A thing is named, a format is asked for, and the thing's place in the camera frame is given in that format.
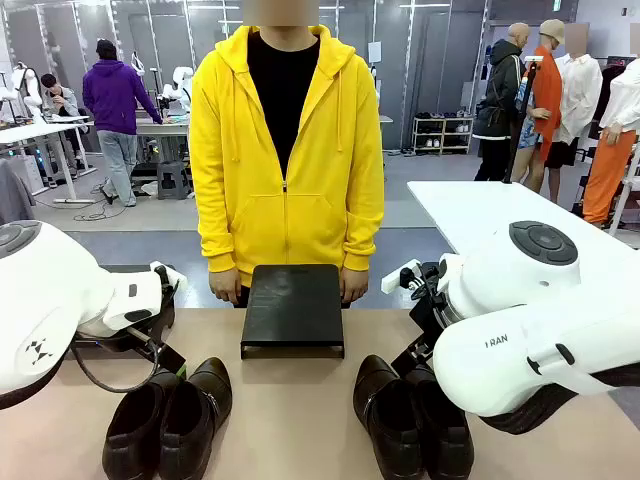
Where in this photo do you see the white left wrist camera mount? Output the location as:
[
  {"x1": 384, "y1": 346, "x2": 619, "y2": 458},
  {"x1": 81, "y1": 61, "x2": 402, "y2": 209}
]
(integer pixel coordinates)
[{"x1": 149, "y1": 260, "x2": 189, "y2": 297}]

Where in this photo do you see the grey background workbench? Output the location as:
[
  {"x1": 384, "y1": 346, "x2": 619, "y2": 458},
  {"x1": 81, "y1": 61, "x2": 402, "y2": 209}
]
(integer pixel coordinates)
[{"x1": 133, "y1": 115, "x2": 194, "y2": 169}]

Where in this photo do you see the seated person in grey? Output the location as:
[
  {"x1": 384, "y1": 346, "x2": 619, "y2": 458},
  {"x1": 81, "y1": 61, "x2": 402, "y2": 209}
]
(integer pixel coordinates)
[{"x1": 40, "y1": 73, "x2": 90, "y2": 166}]

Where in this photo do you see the black floor cable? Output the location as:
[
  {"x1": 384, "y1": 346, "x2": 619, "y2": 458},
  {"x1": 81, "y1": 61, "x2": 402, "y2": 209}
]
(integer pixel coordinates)
[{"x1": 73, "y1": 183, "x2": 127, "y2": 222}]

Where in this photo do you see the black right arm cable sleeve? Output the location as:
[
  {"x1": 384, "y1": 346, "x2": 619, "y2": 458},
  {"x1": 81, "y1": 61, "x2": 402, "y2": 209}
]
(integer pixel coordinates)
[{"x1": 480, "y1": 367, "x2": 640, "y2": 436}]

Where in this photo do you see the white humanoid robot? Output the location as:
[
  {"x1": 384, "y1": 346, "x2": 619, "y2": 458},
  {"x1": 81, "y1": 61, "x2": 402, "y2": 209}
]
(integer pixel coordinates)
[{"x1": 8, "y1": 61, "x2": 45, "y2": 122}]

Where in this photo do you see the mannequin in black jacket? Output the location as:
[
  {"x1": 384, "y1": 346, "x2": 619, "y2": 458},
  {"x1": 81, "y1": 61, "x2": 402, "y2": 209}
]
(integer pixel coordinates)
[{"x1": 472, "y1": 22, "x2": 532, "y2": 183}]

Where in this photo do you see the person in yellow hoodie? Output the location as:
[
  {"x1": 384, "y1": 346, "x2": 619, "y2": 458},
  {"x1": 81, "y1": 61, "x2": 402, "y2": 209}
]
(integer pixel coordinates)
[{"x1": 188, "y1": 23, "x2": 386, "y2": 290}]

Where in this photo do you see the long white table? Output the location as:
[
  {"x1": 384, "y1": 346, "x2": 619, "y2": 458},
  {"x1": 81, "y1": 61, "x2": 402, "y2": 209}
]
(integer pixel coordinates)
[{"x1": 0, "y1": 118, "x2": 97, "y2": 204}]

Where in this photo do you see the person in purple hoodie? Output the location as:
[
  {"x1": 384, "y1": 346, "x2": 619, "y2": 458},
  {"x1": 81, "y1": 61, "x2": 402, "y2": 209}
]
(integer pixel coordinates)
[{"x1": 82, "y1": 38, "x2": 165, "y2": 208}]

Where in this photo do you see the yellow sleeved right forearm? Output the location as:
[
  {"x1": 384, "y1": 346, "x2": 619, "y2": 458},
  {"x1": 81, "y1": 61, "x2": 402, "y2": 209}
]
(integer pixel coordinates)
[{"x1": 189, "y1": 164, "x2": 240, "y2": 275}]

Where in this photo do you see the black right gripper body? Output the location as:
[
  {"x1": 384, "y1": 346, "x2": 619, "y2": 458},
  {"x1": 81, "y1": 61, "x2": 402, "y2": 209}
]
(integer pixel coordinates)
[{"x1": 407, "y1": 292, "x2": 450, "y2": 354}]

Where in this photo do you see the person's right hand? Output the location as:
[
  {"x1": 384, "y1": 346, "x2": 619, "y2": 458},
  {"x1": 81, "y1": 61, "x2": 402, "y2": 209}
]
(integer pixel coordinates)
[{"x1": 209, "y1": 269, "x2": 242, "y2": 306}]

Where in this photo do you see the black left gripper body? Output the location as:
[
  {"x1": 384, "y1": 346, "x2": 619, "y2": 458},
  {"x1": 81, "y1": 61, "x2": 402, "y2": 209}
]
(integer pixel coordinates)
[{"x1": 124, "y1": 322, "x2": 189, "y2": 376}]

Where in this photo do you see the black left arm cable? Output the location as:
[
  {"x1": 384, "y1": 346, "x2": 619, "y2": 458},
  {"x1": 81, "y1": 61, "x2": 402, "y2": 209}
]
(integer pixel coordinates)
[{"x1": 69, "y1": 327, "x2": 166, "y2": 394}]

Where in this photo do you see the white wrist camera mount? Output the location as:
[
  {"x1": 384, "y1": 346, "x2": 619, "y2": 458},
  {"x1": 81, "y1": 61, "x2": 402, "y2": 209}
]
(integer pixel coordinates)
[
  {"x1": 381, "y1": 258, "x2": 422, "y2": 294},
  {"x1": 149, "y1": 260, "x2": 189, "y2": 297}
]

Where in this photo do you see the person's left hand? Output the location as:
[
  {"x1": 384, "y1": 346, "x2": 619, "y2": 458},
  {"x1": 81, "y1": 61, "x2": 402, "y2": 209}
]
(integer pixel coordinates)
[{"x1": 339, "y1": 269, "x2": 372, "y2": 307}]

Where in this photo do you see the grey plastic stool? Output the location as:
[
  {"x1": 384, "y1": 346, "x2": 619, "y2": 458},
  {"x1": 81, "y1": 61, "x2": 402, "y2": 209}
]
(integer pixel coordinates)
[{"x1": 156, "y1": 160, "x2": 194, "y2": 201}]

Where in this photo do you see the person in white shirt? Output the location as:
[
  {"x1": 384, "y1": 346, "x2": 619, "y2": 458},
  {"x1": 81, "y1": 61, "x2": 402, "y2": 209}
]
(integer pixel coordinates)
[{"x1": 542, "y1": 22, "x2": 604, "y2": 206}]

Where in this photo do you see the white shoe rack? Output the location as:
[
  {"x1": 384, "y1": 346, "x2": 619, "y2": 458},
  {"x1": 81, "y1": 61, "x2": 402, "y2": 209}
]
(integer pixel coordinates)
[{"x1": 411, "y1": 111, "x2": 474, "y2": 156}]

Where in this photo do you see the black shoe stand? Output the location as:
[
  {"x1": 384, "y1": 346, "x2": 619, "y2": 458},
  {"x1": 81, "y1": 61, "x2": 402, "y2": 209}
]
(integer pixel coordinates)
[{"x1": 240, "y1": 263, "x2": 346, "y2": 361}]

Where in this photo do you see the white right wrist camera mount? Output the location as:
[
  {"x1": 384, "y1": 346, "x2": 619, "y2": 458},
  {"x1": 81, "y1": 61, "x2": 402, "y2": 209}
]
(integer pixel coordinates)
[{"x1": 381, "y1": 258, "x2": 422, "y2": 294}]

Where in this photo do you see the grey cloth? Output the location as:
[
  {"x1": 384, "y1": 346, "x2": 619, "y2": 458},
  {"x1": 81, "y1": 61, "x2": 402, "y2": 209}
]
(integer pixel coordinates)
[{"x1": 0, "y1": 158, "x2": 38, "y2": 227}]

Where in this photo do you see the mannequin in orange top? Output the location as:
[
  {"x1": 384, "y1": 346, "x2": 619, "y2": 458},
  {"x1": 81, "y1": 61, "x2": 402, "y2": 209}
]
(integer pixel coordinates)
[{"x1": 510, "y1": 19, "x2": 567, "y2": 194}]

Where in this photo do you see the yellow sleeved left forearm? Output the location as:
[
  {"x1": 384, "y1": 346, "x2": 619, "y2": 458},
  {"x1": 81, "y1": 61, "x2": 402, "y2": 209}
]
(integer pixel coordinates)
[{"x1": 342, "y1": 164, "x2": 386, "y2": 273}]

